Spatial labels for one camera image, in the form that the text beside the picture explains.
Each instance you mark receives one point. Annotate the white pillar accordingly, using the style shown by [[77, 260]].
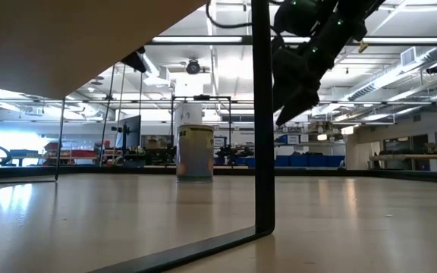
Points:
[[188, 113]]

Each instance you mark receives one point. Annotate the blue storage bin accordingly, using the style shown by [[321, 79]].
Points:
[[282, 161], [299, 161], [318, 161], [336, 161]]

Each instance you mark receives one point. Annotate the long linear ceiling light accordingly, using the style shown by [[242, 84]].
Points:
[[355, 102], [195, 39]]

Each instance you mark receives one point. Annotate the silver ventilation duct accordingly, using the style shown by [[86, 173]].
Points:
[[370, 89]]

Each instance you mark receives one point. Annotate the red tool cart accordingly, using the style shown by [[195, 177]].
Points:
[[74, 153]]

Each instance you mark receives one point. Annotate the round black ceiling fixture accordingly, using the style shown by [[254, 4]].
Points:
[[193, 66]]

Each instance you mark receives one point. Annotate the black flat monitor on stand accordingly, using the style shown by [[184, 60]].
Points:
[[129, 130]]

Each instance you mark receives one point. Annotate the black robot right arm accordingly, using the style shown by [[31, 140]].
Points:
[[343, 26]]

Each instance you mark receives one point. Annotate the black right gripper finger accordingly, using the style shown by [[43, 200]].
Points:
[[298, 104]]

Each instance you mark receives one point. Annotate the peas tin can green label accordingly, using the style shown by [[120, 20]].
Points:
[[195, 155]]

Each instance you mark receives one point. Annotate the light wooden board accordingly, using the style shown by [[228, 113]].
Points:
[[51, 38]]

